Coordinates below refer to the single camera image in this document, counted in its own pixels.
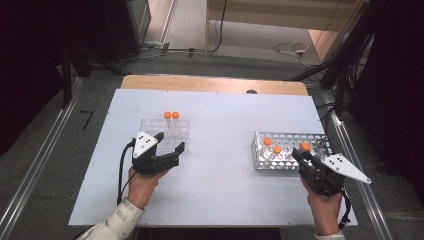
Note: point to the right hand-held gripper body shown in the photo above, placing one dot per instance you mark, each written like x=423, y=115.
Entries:
x=343, y=166

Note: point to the person's left hand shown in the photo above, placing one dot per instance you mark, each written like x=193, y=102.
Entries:
x=141, y=190

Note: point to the dark cabinet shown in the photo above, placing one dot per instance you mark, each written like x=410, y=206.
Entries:
x=123, y=26

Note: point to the perforated metal tube rack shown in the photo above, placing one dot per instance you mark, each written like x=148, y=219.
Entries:
x=283, y=136

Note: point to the black metal stand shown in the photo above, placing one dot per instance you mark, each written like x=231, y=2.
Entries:
x=66, y=80

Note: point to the dark curtain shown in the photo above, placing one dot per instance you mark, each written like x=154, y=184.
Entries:
x=396, y=83
x=30, y=66

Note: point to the clear plastic tube rack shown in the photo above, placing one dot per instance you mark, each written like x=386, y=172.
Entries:
x=150, y=126

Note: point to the person's right hand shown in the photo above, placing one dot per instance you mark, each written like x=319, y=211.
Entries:
x=325, y=213

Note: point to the aluminium floor rail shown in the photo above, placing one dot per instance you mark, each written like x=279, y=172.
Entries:
x=376, y=206
x=40, y=160

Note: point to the light wooden furniture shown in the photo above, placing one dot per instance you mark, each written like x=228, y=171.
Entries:
x=283, y=13

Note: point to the black tripod stand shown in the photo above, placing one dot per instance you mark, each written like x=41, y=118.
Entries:
x=340, y=83

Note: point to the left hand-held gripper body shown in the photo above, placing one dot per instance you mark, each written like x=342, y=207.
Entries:
x=144, y=144

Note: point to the grey power strip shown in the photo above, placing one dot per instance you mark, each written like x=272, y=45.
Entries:
x=156, y=44

